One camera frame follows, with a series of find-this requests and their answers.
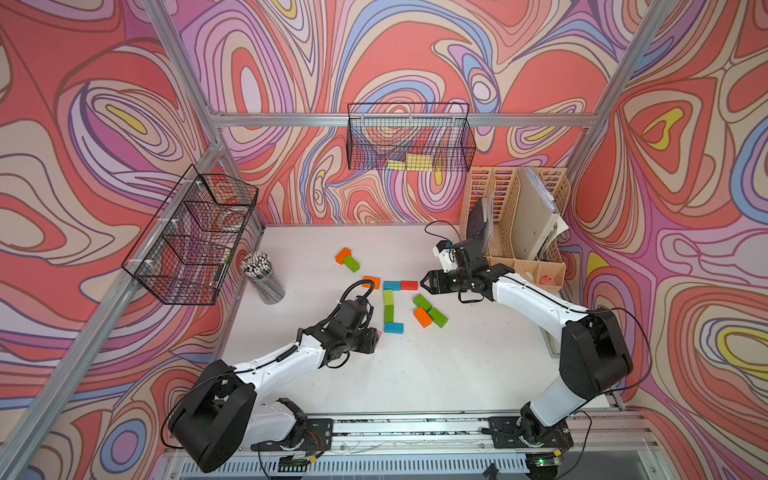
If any dark tablet in organizer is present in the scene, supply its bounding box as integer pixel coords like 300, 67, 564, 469
466, 197, 493, 254

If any black wire basket left wall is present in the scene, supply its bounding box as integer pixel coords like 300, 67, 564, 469
122, 166, 259, 306

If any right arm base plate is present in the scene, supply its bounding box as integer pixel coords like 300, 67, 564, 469
480, 416, 574, 451

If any orange block right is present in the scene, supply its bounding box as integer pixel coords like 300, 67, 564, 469
413, 307, 433, 328

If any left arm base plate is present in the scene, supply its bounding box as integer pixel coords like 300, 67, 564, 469
250, 417, 334, 453

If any orange block middle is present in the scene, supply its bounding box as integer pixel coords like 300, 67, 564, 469
363, 276, 381, 290

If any white folder in organizer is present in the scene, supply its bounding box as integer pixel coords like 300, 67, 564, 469
510, 167, 570, 261

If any red block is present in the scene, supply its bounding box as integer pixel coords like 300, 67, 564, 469
399, 281, 419, 291

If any yellow sticky notes pad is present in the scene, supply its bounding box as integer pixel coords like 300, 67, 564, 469
385, 154, 434, 172

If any orange block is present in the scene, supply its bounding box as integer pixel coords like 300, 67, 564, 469
335, 248, 351, 265
413, 307, 433, 328
363, 276, 381, 290

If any black wire basket wall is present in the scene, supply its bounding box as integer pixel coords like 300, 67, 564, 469
122, 166, 259, 306
346, 100, 476, 172

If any orange block far back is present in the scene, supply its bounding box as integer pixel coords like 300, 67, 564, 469
335, 248, 351, 265

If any grey stapler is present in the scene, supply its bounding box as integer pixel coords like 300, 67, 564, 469
543, 332, 561, 358

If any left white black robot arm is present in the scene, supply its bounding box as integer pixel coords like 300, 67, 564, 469
167, 296, 379, 473

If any aluminium front rail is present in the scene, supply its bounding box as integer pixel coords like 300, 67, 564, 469
170, 410, 652, 457

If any black wire basket back wall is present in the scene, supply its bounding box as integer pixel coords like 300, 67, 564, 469
346, 100, 476, 172

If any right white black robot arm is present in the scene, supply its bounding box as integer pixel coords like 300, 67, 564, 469
421, 240, 634, 442

